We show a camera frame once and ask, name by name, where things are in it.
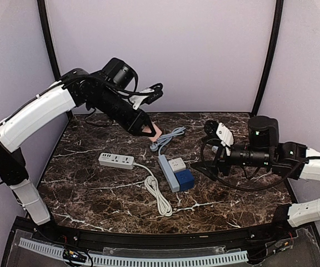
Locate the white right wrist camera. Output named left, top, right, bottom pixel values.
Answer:
left=216, top=122, right=234, bottom=147

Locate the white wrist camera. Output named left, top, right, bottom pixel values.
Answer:
left=129, top=88, right=154, bottom=110
left=216, top=122, right=234, bottom=147

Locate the small circuit board right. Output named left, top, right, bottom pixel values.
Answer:
left=271, top=240, right=293, bottom=254

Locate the left black corner post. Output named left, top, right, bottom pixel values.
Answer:
left=37, top=0, right=61, bottom=80

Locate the black front rail frame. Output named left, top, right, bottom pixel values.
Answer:
left=1, top=217, right=320, bottom=266

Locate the white cube socket adapter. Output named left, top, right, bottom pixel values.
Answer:
left=168, top=157, right=186, bottom=173

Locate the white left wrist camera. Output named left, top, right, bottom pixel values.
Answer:
left=129, top=88, right=154, bottom=110

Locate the small circuit board left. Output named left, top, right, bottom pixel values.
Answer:
left=62, top=249, right=87, bottom=264

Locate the white power strip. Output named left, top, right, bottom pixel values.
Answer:
left=98, top=152, right=173, bottom=217

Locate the blue cube socket adapter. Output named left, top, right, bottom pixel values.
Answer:
left=175, top=169, right=194, bottom=191

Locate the white slotted cable duct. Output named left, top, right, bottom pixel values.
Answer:
left=18, top=238, right=248, bottom=267

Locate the black corner post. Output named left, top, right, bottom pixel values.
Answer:
left=37, top=0, right=61, bottom=80
left=251, top=0, right=284, bottom=116

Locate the light blue power strip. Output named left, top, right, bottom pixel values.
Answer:
left=150, top=126, right=186, bottom=192

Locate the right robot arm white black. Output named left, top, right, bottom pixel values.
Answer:
left=191, top=116, right=320, bottom=192

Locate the small circuit board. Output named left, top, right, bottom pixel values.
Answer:
left=62, top=249, right=87, bottom=264
left=271, top=240, right=293, bottom=254

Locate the right black corner post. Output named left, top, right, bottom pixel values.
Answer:
left=251, top=0, right=284, bottom=116

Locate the pink charger plug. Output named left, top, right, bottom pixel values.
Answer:
left=149, top=123, right=162, bottom=142

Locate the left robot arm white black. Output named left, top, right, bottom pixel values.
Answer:
left=0, top=58, right=163, bottom=225

